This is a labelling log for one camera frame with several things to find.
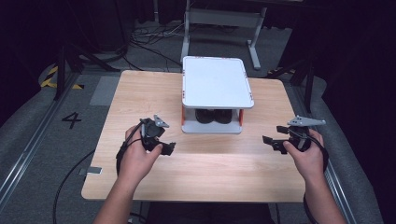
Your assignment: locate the yellow and black floor tape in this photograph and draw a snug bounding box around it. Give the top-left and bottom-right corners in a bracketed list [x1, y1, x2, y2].
[39, 65, 85, 91]

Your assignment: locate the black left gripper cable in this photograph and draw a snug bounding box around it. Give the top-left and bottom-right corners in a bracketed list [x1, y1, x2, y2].
[51, 122, 145, 224]

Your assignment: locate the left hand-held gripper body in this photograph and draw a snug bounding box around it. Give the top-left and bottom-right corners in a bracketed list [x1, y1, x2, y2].
[139, 114, 171, 153]

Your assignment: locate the person's left hand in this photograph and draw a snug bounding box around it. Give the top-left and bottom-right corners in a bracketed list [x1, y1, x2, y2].
[119, 123, 163, 185]

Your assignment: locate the bundle of floor cables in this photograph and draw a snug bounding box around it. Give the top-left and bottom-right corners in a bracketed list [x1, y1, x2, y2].
[128, 20, 189, 73]

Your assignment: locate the black sandal with green strap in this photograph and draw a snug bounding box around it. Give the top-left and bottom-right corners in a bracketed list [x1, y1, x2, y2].
[214, 108, 233, 125]

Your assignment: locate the black tripod stand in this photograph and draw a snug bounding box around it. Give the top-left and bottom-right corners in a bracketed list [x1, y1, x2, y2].
[53, 42, 121, 102]
[266, 58, 316, 114]

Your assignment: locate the grey metal stand frame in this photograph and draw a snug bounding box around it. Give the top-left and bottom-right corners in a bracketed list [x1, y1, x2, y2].
[179, 0, 269, 71]

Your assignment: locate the grey tape strip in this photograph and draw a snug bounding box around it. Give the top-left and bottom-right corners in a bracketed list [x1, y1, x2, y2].
[78, 166, 104, 176]

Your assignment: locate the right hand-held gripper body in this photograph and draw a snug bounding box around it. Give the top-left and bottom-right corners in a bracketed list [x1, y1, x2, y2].
[285, 115, 327, 153]

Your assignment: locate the white two-tier shoe rack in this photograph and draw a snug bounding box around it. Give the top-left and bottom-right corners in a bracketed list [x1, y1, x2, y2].
[181, 55, 255, 134]

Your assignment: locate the person's right hand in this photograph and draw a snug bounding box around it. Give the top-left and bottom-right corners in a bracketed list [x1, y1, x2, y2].
[282, 128, 327, 185]

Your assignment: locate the black sandal with blue strap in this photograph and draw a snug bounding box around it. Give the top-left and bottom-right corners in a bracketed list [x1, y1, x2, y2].
[194, 108, 216, 125]

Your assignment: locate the metal floor rail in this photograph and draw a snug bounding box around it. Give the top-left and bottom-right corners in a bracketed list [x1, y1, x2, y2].
[0, 74, 79, 204]
[291, 83, 358, 224]

